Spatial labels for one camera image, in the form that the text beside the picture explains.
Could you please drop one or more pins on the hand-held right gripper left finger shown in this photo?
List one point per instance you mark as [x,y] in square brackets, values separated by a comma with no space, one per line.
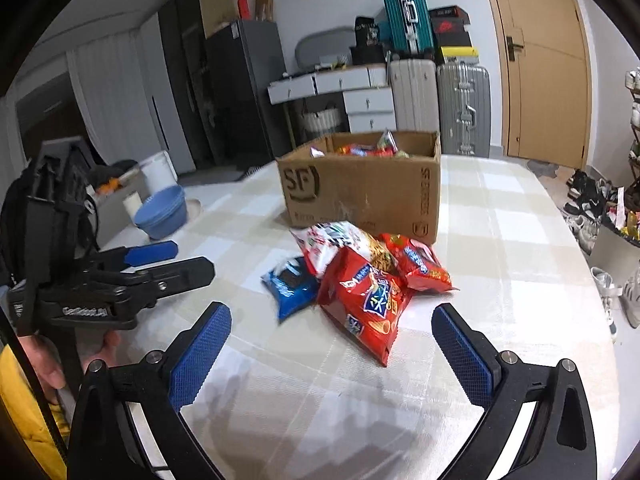
[200,355]

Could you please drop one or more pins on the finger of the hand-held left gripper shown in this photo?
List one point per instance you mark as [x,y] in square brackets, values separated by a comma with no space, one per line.
[185,272]
[150,254]

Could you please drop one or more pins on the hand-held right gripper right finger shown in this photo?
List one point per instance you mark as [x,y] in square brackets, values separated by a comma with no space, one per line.
[462,355]

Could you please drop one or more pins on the small red snack packet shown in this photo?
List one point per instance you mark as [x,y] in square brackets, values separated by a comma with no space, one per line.
[420,265]

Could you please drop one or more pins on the blue cookie packet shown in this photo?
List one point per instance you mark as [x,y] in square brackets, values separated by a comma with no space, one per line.
[290,290]

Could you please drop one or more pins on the large red snack packet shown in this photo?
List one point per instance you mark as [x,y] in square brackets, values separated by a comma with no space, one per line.
[360,300]

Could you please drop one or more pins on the purple snack packet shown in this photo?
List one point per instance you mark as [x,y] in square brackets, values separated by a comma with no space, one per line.
[317,152]

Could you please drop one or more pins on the brown cardboard box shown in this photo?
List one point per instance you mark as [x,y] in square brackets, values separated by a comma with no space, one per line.
[350,190]

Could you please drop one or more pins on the orange cracker packet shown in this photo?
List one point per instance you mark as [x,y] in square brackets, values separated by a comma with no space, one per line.
[357,150]

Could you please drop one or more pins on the red green snack packet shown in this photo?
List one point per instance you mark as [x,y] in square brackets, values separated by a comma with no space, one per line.
[386,141]

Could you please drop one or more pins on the person's left hand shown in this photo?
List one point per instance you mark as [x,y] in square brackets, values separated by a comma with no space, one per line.
[47,365]

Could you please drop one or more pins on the blue basin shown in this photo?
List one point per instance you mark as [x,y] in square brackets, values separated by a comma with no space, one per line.
[160,212]

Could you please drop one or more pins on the white cup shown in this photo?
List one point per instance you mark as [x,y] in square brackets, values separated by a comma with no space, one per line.
[133,204]

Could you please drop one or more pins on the beige low cabinet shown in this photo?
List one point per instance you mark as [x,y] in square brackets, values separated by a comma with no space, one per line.
[112,210]

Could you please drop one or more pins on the orange item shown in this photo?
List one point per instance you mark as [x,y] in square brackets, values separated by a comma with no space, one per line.
[109,187]

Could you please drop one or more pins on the white kettle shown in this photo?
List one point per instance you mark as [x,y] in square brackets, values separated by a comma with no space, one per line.
[157,172]

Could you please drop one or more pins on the dark cloth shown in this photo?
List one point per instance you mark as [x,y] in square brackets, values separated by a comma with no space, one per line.
[115,170]

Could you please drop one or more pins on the beige checked tablecloth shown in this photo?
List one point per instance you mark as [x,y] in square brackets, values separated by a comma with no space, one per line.
[500,260]

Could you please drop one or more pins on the white wardrobe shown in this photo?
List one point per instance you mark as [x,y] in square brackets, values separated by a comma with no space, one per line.
[165,110]

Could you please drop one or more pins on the white high-top sneaker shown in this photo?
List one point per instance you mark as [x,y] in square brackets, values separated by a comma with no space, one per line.
[631,295]
[604,290]

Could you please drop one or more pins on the white curtain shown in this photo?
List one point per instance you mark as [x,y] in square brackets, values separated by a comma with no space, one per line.
[110,100]

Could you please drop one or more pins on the dark glass cabinet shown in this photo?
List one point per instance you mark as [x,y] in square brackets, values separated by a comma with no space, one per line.
[185,85]

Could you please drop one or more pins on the white trash bin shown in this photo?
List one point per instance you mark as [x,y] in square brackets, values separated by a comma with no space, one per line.
[617,260]

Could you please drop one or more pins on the black refrigerator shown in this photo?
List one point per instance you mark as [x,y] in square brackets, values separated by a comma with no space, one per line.
[250,100]

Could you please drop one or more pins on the loose shoes cluster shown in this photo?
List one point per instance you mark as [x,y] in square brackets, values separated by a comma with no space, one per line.
[585,195]

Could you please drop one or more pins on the woven laundry basket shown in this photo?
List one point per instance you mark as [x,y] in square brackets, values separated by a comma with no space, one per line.
[320,122]

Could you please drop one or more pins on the round door rug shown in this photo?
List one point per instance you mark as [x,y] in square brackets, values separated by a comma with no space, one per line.
[547,167]

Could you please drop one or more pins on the colourful wrappers heap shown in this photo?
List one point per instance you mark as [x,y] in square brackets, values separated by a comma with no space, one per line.
[625,220]

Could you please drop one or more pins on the silver suitcase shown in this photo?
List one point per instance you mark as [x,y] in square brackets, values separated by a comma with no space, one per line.
[462,110]

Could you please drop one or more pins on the desk clutter pile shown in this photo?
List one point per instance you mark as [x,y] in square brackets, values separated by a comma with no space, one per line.
[325,66]

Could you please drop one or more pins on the white drawer desk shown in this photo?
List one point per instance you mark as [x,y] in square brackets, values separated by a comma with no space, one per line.
[370,102]

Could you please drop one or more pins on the beige suitcase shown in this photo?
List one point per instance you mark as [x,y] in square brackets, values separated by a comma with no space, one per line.
[412,95]

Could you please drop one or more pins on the red carton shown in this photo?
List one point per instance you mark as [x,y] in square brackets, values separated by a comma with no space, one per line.
[244,6]

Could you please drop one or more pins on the grey oval mirror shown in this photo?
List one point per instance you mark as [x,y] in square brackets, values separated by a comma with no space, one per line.
[325,42]

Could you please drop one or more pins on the wooden door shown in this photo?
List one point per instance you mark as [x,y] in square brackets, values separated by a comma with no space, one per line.
[545,85]

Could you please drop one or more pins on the black storage box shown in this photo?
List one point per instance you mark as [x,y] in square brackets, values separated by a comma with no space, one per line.
[367,55]

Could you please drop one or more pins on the rows of racked sneakers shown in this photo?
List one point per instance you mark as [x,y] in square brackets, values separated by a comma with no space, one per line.
[634,110]

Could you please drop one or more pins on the yellow black shoebox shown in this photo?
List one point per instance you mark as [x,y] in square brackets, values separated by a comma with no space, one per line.
[459,55]

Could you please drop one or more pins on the black printed bag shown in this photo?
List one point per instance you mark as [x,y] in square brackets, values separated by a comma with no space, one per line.
[366,32]

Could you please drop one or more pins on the plain black shoebox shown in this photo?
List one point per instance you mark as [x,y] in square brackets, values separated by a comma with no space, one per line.
[454,40]

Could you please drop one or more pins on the teal suitcase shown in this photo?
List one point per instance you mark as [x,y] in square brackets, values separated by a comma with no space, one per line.
[400,15]

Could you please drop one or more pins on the black shoebox with red stripe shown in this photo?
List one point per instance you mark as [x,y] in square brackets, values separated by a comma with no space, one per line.
[450,13]

